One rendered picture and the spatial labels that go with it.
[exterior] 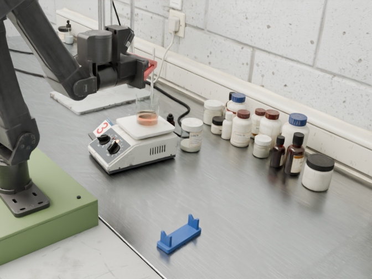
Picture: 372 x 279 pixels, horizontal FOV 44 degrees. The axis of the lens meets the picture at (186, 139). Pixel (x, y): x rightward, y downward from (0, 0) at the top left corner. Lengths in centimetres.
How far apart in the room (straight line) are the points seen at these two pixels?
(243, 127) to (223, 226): 38
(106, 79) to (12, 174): 28
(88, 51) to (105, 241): 39
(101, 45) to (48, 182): 31
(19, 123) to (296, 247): 60
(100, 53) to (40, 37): 15
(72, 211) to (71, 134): 46
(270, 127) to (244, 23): 37
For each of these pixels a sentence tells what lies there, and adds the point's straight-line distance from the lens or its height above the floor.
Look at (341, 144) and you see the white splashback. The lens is 129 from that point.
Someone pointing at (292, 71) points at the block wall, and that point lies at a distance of 139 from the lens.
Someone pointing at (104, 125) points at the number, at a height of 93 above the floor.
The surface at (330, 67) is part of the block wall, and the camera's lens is 131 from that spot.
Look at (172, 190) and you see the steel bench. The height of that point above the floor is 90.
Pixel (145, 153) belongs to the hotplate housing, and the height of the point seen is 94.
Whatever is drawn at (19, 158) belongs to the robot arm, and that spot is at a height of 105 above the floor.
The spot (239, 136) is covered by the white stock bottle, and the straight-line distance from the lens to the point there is 130.
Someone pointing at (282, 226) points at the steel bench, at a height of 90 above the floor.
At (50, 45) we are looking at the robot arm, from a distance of 92.
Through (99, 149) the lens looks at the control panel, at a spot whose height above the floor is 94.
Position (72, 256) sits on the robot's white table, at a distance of 92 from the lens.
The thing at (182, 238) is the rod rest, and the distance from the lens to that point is 94.
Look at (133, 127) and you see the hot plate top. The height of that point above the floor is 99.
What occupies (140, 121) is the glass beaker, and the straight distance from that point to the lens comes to 119.
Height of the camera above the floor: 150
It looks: 27 degrees down
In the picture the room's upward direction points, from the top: 4 degrees clockwise
